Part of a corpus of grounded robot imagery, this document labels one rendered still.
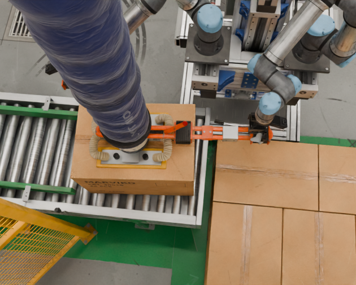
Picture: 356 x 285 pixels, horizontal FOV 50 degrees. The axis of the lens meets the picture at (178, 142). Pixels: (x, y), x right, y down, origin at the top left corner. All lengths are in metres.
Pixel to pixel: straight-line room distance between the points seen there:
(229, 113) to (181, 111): 0.86
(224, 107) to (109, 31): 1.88
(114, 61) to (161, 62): 2.12
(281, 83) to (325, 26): 0.45
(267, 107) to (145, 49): 1.94
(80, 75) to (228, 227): 1.41
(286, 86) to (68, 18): 0.92
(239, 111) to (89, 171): 1.28
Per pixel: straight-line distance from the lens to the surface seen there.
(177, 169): 1.84
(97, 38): 0.94
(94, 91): 1.14
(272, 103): 1.45
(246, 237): 2.21
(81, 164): 1.92
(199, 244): 2.74
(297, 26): 1.51
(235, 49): 2.11
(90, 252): 2.83
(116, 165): 1.86
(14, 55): 3.52
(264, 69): 1.53
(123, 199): 2.31
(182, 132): 1.74
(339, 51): 1.81
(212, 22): 1.81
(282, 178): 2.30
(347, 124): 3.14
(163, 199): 2.22
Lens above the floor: 2.73
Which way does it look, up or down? 72 degrees down
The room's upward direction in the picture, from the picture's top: 7 degrees counter-clockwise
